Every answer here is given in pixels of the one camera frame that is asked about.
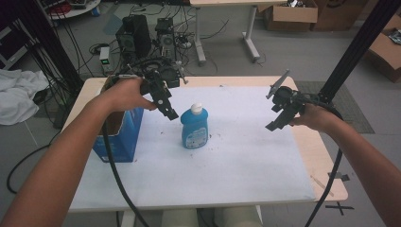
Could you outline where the open brown cardboard box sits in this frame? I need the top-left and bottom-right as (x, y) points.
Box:
(264, 0), (320, 32)

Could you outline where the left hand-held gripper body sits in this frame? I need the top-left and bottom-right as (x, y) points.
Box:
(126, 64), (174, 108)

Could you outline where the black computer tower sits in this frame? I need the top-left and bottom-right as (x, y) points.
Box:
(114, 14), (153, 62)

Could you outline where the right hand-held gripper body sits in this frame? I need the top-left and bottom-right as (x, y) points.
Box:
(265, 68), (307, 125)

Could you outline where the black tape strip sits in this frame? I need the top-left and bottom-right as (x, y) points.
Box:
(326, 171), (351, 183)

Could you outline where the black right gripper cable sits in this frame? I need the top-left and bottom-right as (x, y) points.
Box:
(296, 93), (345, 227)

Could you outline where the round white table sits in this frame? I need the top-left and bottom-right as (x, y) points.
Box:
(40, 0), (102, 21)

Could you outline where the person's right hand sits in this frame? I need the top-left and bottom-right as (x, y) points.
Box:
(288, 103), (336, 133)

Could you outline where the large brown cardboard box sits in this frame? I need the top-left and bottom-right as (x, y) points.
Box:
(363, 13), (401, 84)

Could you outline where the blue detergent bottle white cap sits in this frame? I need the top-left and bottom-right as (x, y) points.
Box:
(180, 101), (210, 150)

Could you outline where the grey floor mat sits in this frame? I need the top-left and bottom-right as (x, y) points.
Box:
(294, 80), (376, 134)

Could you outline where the blue cardboard box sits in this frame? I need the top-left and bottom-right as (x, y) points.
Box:
(92, 75), (145, 164)

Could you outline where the black device on stand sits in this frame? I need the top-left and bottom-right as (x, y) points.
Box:
(157, 60), (190, 89)

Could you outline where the white-legged desk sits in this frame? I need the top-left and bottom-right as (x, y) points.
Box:
(189, 0), (288, 67)

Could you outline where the white table mat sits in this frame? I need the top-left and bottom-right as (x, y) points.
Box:
(69, 85), (317, 212)

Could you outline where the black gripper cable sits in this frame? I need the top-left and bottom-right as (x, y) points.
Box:
(296, 93), (345, 227)
(101, 118), (151, 227)

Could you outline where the black tape cross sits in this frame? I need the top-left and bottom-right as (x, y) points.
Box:
(324, 201), (356, 217)

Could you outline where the light wooden table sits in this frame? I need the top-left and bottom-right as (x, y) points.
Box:
(61, 75), (350, 213)

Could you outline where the white power unit green light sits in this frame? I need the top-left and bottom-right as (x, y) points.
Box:
(98, 45), (112, 66)

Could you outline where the red cable coil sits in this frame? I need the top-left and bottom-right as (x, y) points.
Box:
(48, 2), (73, 15)

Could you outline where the crumpled white cloth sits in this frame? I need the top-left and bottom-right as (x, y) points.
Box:
(0, 68), (50, 127)

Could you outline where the closed brown cardboard box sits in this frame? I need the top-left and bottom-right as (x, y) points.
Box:
(310, 0), (372, 32)

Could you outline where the black metal frame post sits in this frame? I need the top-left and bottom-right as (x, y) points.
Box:
(318, 0), (401, 105)
(9, 0), (85, 96)

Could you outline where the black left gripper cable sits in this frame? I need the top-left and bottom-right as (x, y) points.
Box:
(101, 118), (151, 227)

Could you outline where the person's left hand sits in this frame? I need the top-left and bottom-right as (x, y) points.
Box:
(99, 77), (158, 114)

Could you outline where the open-frame computer tower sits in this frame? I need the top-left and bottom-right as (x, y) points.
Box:
(154, 17), (178, 61)

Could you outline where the black floor cable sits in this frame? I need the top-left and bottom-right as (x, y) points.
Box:
(6, 129), (62, 195)

